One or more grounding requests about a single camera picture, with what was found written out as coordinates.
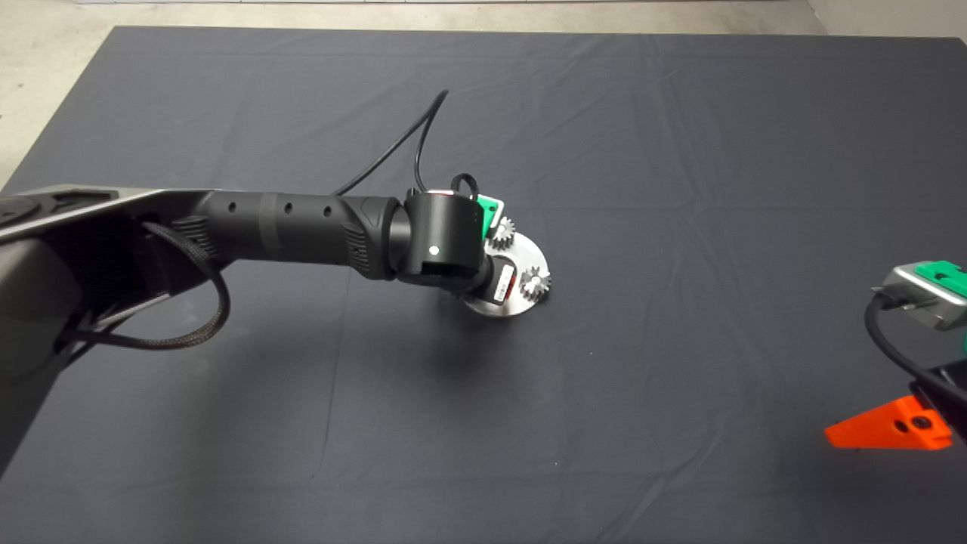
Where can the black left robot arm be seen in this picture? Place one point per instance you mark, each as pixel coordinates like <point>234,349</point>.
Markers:
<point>287,227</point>

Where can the right green camera mount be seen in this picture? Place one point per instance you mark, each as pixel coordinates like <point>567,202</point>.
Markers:
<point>948,273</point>

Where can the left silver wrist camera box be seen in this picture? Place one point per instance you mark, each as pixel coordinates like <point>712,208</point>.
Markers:
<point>498,205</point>

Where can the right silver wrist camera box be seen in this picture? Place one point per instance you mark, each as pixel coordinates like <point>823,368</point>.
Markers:
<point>923,298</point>

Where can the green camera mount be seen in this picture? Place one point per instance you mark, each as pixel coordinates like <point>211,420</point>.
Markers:
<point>486,215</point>
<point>948,273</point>

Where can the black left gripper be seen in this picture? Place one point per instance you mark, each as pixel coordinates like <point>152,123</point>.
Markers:
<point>498,283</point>

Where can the left green camera mount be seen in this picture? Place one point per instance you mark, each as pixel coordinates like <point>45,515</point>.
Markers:
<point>486,215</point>

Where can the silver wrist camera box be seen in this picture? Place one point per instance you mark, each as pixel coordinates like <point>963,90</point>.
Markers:
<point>923,298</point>
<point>498,205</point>

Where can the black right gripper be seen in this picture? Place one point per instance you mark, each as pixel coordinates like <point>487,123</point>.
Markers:
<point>953,394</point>

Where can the dark grey table cloth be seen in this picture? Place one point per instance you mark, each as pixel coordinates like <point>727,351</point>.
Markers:
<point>604,415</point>

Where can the round metal plate with hole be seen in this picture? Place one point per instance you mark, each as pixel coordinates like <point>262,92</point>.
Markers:
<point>502,308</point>

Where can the small steel gear on peg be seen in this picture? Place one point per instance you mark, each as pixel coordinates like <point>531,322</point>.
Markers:
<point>503,231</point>
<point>535,284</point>

